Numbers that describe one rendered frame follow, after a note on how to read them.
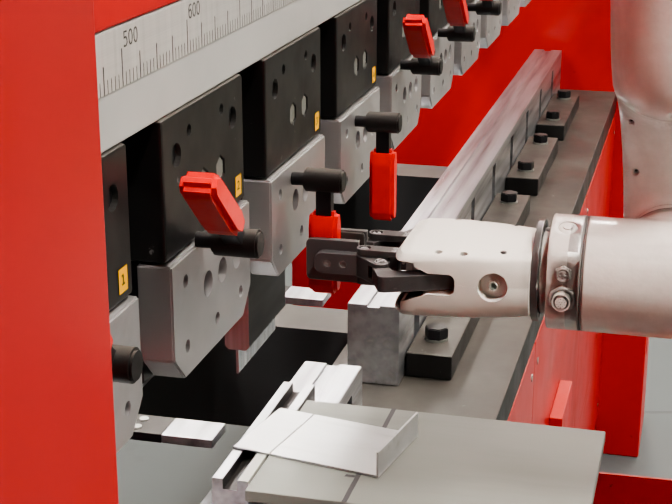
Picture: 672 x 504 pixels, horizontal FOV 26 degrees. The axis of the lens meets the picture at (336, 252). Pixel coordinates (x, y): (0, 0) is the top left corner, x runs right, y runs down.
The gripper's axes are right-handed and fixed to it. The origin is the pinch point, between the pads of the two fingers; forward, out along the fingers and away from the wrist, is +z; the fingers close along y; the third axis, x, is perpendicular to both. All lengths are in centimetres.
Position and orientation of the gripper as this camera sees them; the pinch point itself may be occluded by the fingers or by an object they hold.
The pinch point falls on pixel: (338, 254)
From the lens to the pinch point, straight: 110.0
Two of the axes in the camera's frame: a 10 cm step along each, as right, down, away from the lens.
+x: 0.0, -9.5, -3.1
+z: -9.7, -0.8, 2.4
